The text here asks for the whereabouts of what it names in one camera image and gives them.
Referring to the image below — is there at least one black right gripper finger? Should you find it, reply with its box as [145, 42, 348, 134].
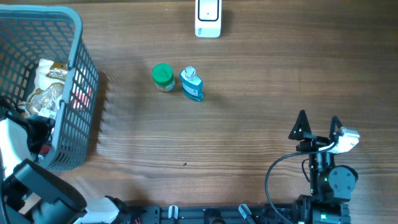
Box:
[329, 116, 343, 140]
[288, 110, 312, 140]

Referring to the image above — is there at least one blue mouthwash bottle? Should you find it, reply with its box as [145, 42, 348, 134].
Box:
[179, 66, 204, 101]

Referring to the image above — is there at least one green lid jar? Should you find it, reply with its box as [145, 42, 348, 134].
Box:
[152, 63, 175, 92]

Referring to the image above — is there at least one red black snack pouch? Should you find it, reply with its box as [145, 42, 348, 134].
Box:
[73, 87, 92, 110]

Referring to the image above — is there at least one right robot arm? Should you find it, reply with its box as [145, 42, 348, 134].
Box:
[289, 110, 360, 223]

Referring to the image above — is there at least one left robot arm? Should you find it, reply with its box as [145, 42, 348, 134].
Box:
[1, 96, 132, 223]

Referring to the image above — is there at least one white barcode scanner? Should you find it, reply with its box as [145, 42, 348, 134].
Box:
[195, 0, 222, 38]

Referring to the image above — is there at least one beige snack bag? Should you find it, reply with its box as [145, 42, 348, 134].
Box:
[18, 58, 68, 119]

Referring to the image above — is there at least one grey plastic mesh basket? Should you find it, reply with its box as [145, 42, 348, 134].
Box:
[1, 4, 99, 170]

